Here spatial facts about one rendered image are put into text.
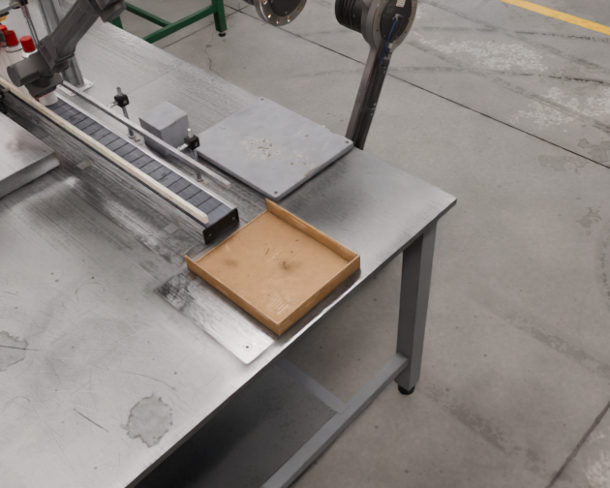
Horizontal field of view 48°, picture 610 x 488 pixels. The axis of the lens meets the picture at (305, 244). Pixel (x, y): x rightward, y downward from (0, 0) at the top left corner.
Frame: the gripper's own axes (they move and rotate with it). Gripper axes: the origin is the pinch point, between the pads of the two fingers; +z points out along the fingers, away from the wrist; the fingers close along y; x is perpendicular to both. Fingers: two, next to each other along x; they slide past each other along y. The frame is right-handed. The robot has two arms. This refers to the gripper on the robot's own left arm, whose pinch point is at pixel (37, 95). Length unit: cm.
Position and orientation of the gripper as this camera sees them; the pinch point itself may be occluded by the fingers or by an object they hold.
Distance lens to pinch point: 214.3
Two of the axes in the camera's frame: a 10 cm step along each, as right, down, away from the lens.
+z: -4.6, 3.2, 8.3
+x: 6.3, 7.8, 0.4
